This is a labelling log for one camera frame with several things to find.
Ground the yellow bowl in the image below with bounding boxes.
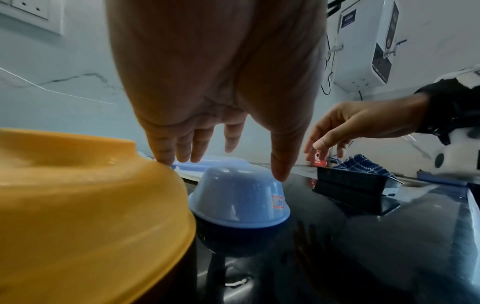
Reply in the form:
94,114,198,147
0,127,198,304

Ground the black plastic tray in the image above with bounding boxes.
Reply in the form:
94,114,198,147
312,166,393,197

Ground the small lavender bowl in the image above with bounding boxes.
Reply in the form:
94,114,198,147
188,163,292,229

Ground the black purifier power cable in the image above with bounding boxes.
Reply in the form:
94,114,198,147
320,33,347,96

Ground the lavender plate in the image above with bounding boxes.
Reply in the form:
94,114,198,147
172,157,253,180

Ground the white wall water purifier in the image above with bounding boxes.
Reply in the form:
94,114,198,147
327,0,402,93

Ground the red bear cup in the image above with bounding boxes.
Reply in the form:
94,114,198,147
311,149,330,169

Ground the person's right hand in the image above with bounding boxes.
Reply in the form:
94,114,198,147
303,93,432,162

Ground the person's left hand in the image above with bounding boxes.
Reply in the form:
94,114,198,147
104,0,329,183

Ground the right wrist marker band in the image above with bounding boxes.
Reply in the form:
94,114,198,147
414,77,480,145

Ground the blue striped cloth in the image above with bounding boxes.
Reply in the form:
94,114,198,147
332,154,393,178

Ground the steel sink drainboard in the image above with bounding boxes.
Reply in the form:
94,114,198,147
386,175,480,286

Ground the white wall socket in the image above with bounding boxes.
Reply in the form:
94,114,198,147
0,0,65,35

